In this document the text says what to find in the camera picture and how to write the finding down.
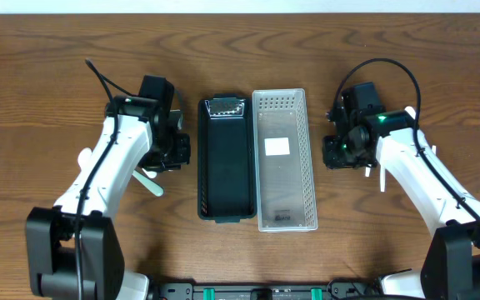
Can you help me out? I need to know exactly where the clear plastic basket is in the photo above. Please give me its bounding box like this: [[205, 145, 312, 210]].
[[252, 88, 318, 233]]

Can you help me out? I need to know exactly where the black plastic basket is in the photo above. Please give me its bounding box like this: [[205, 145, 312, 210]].
[[197, 94, 258, 223]]

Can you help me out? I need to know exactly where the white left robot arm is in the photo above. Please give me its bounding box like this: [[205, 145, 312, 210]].
[[26, 75, 191, 299]]

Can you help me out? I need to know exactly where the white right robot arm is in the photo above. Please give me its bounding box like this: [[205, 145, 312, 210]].
[[322, 82, 480, 299]]

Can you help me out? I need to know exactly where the mint green plastic fork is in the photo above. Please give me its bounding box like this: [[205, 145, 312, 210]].
[[132, 170, 164, 197]]

